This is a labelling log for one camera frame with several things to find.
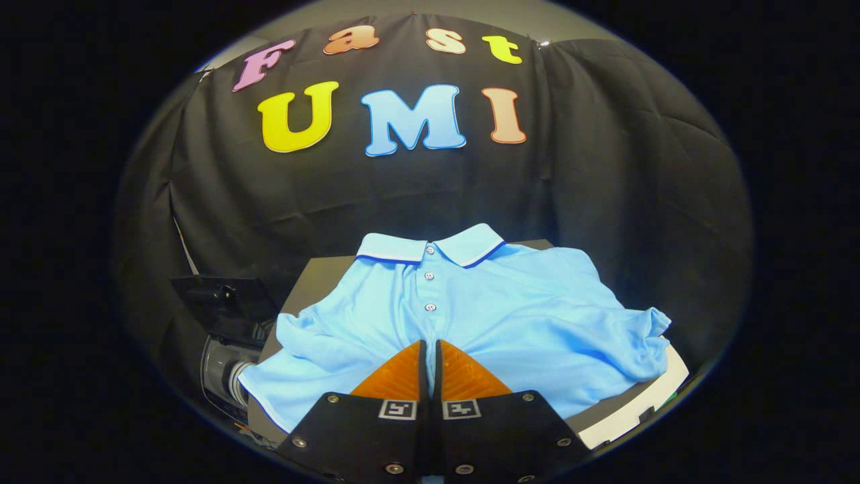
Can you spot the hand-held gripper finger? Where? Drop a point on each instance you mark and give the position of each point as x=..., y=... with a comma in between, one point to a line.
x=437, y=430
x=423, y=430

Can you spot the light blue polo shirt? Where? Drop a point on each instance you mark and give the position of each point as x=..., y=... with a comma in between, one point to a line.
x=524, y=323

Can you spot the grey washing machine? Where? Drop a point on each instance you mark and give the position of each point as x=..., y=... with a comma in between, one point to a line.
x=218, y=370

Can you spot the dark washing machine lid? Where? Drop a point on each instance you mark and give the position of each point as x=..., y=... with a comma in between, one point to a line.
x=222, y=302

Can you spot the grey cabinet with beige door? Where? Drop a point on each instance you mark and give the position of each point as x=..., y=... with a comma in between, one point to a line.
x=316, y=282

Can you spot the white board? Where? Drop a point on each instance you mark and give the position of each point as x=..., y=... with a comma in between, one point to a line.
x=638, y=413

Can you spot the black backdrop cloth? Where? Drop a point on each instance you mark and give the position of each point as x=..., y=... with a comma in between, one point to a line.
x=605, y=168

